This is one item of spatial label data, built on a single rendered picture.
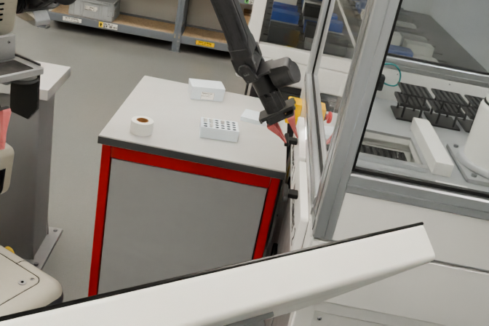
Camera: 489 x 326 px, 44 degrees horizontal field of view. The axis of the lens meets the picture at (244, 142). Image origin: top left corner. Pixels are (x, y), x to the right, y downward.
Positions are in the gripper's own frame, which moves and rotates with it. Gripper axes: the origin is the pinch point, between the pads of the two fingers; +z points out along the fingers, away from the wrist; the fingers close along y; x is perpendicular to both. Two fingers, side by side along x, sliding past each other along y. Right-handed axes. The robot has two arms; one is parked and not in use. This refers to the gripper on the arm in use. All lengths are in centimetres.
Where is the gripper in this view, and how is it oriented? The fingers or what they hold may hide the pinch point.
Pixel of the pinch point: (290, 137)
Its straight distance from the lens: 165.7
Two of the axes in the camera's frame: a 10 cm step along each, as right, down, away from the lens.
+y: 8.9, -3.8, -2.4
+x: 0.8, -4.0, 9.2
